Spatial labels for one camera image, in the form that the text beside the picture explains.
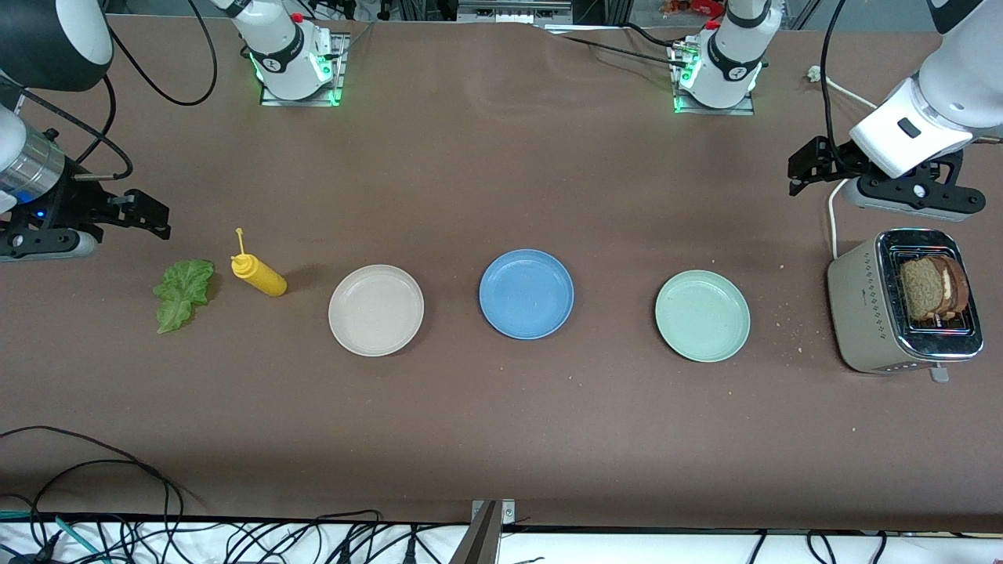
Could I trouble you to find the blue round plate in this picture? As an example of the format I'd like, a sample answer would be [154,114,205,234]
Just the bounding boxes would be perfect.
[479,249,575,341]

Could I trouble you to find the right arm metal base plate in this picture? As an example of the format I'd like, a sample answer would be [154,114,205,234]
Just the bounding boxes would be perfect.
[259,31,349,107]

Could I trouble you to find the black cable on table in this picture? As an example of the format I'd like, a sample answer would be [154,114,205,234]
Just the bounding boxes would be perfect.
[541,22,690,67]

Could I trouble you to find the red object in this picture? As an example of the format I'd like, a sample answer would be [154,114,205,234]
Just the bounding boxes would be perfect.
[662,0,726,18]

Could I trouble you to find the brown bread slice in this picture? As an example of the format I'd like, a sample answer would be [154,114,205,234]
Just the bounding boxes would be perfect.
[900,257,947,320]
[936,255,971,318]

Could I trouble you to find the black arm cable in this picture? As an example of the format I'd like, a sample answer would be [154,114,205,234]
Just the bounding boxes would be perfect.
[820,0,851,173]
[20,0,219,181]

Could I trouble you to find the black looped cable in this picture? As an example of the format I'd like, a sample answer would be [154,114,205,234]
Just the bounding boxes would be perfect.
[0,425,189,564]

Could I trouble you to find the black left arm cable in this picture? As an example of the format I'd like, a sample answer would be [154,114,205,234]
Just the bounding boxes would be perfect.
[820,0,851,173]

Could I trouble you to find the teal cable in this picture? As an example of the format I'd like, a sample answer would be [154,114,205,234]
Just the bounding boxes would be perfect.
[0,509,107,564]

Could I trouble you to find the white toaster power cable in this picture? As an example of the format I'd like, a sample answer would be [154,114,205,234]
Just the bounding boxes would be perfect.
[807,67,878,259]

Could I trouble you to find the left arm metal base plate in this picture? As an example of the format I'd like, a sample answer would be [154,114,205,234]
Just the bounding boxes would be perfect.
[672,43,755,116]

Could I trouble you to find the beige chrome toaster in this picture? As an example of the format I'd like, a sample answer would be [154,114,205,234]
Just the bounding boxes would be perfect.
[827,228,985,385]

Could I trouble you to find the beige round plate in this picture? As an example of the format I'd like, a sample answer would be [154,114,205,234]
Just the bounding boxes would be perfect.
[328,264,425,358]

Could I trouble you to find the yellow squeeze bottle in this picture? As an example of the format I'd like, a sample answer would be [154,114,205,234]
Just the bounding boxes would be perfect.
[230,228,288,298]

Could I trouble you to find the grey metal box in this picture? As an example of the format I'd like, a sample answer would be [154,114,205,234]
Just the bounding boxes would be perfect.
[457,0,573,24]

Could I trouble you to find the small metal bracket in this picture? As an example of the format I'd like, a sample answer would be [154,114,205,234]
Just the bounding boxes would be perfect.
[470,499,516,564]

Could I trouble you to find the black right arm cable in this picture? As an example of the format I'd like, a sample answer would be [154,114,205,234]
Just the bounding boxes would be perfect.
[20,0,219,181]

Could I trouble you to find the green lettuce leaf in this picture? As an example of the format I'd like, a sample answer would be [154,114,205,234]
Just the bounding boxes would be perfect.
[153,259,215,334]

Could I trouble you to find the light green round plate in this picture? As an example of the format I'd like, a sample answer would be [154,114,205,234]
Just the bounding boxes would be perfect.
[655,270,751,363]

